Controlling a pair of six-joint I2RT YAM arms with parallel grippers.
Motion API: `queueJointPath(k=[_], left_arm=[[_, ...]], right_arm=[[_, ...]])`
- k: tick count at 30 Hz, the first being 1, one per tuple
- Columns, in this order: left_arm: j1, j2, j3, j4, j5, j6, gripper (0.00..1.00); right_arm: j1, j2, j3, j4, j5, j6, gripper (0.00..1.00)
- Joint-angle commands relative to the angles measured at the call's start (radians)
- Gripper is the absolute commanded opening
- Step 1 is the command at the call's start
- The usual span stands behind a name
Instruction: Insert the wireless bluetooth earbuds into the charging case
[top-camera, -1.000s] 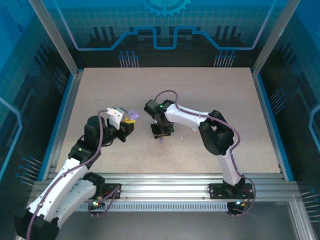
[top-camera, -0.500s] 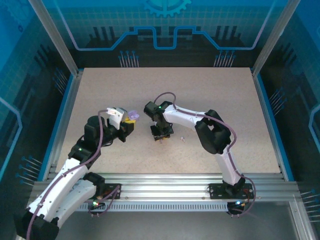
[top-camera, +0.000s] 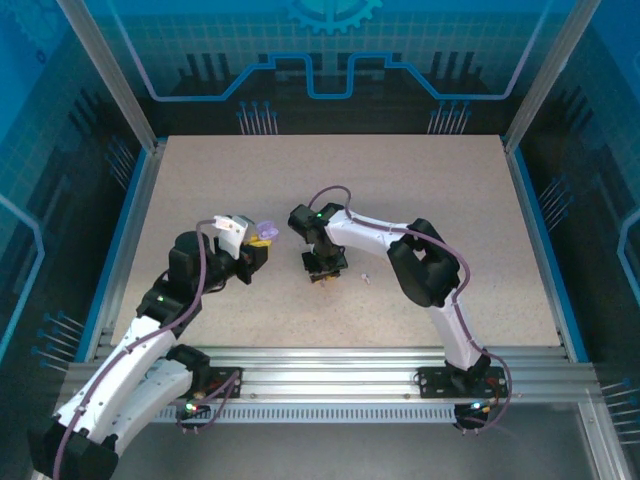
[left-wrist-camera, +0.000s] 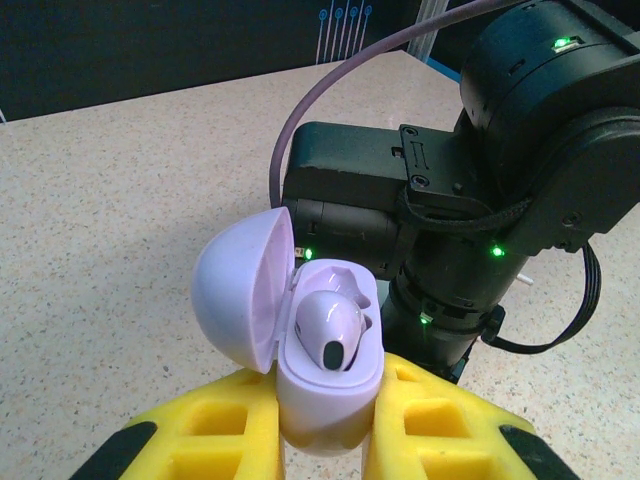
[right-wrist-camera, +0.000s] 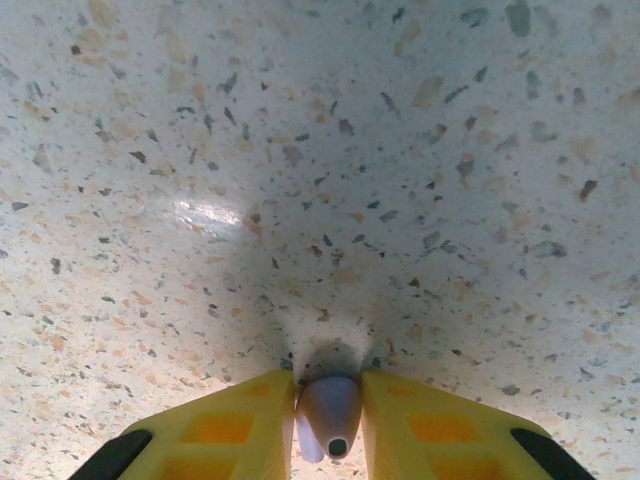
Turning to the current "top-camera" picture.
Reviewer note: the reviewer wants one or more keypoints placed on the white earbud charging case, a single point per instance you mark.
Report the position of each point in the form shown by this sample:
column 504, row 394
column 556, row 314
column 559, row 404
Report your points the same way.
column 267, row 230

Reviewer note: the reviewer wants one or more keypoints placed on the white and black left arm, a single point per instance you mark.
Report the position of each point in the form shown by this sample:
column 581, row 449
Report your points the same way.
column 135, row 350

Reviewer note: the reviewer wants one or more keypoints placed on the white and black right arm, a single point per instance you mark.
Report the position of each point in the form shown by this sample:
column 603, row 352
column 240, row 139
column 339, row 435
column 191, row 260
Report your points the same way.
column 370, row 232

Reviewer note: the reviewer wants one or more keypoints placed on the small LED circuit board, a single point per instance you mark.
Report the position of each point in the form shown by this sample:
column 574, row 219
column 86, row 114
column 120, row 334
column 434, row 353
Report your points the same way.
column 475, row 407
column 192, row 407

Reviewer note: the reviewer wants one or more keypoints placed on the grey metal sheet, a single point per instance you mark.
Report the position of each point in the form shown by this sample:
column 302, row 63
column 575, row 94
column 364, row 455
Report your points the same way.
column 325, row 450

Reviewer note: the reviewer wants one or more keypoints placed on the blue-edged aluminium side rail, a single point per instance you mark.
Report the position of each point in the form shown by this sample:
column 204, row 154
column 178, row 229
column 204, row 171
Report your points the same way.
column 542, row 250
column 132, row 240

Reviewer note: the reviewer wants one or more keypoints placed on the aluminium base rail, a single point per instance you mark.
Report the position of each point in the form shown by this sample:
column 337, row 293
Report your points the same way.
column 325, row 370

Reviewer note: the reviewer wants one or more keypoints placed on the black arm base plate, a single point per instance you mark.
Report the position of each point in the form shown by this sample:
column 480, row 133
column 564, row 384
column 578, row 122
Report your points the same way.
column 225, row 385
column 435, row 382

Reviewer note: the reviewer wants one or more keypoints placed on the aluminium frame post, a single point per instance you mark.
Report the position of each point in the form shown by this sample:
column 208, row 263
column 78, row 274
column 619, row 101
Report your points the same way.
column 545, row 75
column 110, row 75
column 600, row 440

